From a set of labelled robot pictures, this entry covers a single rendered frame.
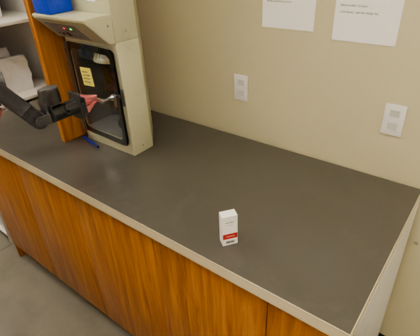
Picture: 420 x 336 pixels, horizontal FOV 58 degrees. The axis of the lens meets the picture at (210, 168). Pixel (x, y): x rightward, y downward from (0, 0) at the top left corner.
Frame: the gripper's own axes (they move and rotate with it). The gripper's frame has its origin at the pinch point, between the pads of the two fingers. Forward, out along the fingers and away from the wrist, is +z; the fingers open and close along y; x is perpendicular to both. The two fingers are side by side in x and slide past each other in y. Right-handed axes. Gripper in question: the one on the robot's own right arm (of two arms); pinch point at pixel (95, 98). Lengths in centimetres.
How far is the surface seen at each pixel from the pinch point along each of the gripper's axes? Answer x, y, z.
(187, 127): -11.3, -26.2, 40.0
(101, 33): -10.9, 25.8, 1.0
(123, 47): -10.8, 19.2, 9.3
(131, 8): -10.7, 31.5, 16.1
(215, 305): -73, -49, -20
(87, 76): 8.6, 6.2, 4.4
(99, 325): 5, -120, -23
